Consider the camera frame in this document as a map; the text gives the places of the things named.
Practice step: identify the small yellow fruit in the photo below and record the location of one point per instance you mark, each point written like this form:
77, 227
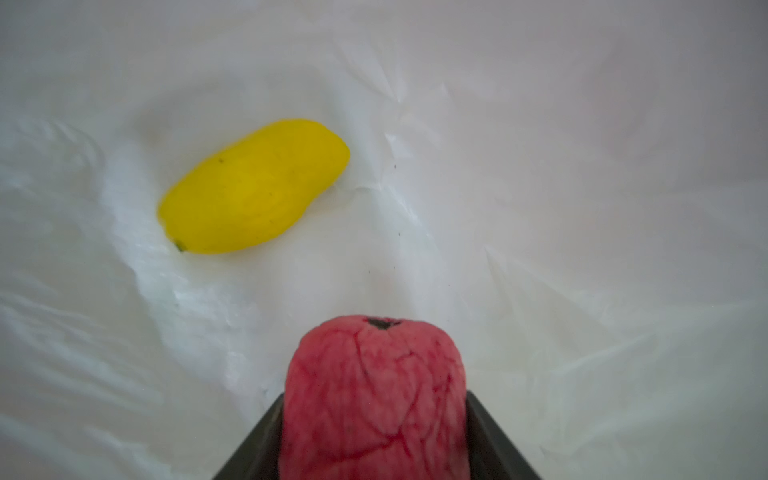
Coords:
254, 190

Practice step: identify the red fruit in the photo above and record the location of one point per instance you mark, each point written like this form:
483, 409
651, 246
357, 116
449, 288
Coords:
375, 398

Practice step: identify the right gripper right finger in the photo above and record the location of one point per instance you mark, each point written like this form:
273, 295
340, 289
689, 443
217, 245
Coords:
492, 456

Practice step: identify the white plastic bag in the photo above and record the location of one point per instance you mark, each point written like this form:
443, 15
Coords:
576, 191

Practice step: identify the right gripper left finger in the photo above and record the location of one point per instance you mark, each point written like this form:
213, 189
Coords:
257, 457

